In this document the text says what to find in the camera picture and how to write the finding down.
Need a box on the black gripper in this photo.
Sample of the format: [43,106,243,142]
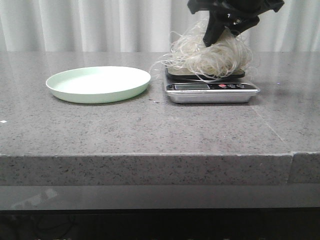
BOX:
[187,0,285,47]

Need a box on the pale green round plate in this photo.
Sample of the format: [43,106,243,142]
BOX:
[46,66,151,104]

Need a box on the black silver kitchen scale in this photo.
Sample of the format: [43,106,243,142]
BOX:
[164,68,260,104]

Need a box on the white pleated curtain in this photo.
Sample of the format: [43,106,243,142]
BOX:
[0,0,320,52]

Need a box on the white vermicelli noodle bundle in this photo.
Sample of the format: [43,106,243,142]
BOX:
[149,18,253,82]

